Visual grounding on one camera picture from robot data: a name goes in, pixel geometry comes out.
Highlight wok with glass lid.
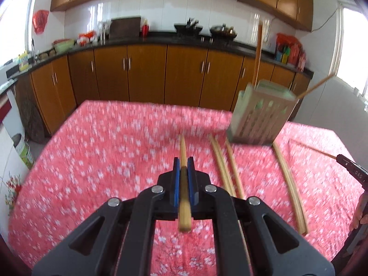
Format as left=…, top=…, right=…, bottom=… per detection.
left=209, top=24, right=239, bottom=41

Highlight group of condiment bottles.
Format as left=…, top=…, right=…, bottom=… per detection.
left=274, top=33, right=307, bottom=71

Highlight white appliance with flower print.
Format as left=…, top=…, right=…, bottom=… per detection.
left=0, top=86, right=38, bottom=217

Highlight white plastic bucket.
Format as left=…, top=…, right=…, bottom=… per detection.
left=11, top=134, right=35, bottom=170

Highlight red and white plastic bag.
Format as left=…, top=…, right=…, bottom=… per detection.
left=78, top=31, right=97, bottom=46

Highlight steel cup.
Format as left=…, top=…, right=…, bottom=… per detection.
left=98, top=21, right=111, bottom=41

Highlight yellow dish soap bottle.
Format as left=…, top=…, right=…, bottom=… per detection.
left=18, top=51, right=31, bottom=71

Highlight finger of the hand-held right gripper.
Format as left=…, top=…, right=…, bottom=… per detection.
left=335, top=154, right=368, bottom=191

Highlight black kitchen countertop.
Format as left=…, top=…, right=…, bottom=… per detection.
left=5, top=30, right=314, bottom=79

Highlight wall cable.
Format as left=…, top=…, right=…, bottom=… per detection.
left=312, top=4, right=343, bottom=33

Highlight bright window with frame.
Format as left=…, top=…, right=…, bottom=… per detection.
left=336, top=4, right=368, bottom=100

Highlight black wok with handle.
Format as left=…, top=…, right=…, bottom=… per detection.
left=174, top=19, right=203, bottom=37

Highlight person's right hand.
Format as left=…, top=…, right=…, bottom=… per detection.
left=349, top=192, right=368, bottom=232

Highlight brown lower kitchen cabinets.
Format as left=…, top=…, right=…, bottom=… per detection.
left=14, top=44, right=311, bottom=136

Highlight green plastic basin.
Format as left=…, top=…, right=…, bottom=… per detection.
left=53, top=38, right=76, bottom=54

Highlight dark wooden cutting board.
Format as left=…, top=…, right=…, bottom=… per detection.
left=109, top=17, right=142, bottom=39

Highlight metal faucet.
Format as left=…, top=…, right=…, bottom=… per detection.
left=30, top=37, right=40, bottom=64

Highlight hanging red plastic bag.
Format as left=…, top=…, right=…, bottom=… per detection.
left=32, top=9, right=50, bottom=34

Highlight perforated metal utensil holder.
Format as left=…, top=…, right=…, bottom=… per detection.
left=227, top=80, right=299, bottom=146

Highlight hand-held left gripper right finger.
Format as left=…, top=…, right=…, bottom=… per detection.
left=186, top=157, right=336, bottom=276

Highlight red floral tablecloth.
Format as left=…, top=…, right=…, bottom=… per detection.
left=8, top=100, right=365, bottom=276

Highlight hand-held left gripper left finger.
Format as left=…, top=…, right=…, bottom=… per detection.
left=32, top=158, right=181, bottom=276

